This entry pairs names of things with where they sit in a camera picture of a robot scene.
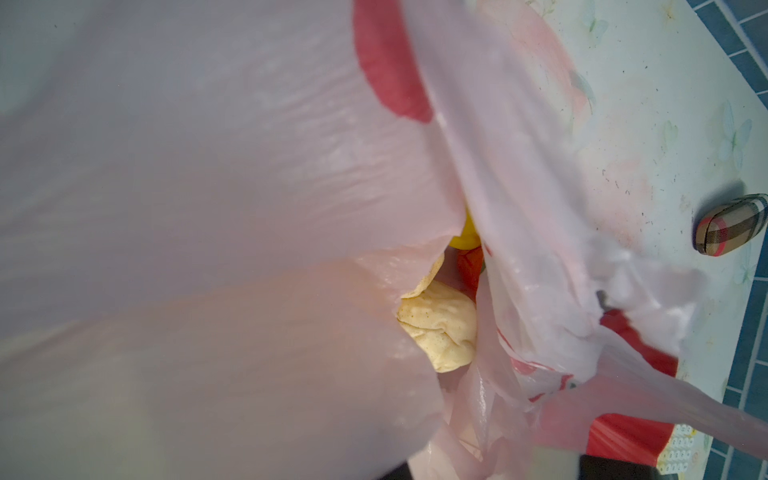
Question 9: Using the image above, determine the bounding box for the yellow fake lemon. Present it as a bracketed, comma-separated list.
[449, 208, 482, 251]

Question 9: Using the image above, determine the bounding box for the yellow calculator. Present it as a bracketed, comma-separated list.
[656, 424, 697, 476]

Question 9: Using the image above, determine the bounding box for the beige fake potato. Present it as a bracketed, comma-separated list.
[396, 255, 477, 373]

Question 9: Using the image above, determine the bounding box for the orange fake fruit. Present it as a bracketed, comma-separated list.
[456, 246, 485, 301]

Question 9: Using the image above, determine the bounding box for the red flower-shaped bowl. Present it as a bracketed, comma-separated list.
[352, 1, 678, 466]

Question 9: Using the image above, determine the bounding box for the pink plastic bag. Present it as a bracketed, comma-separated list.
[1, 1, 767, 479]

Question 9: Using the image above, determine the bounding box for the plaid glasses case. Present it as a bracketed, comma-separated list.
[693, 193, 767, 257]

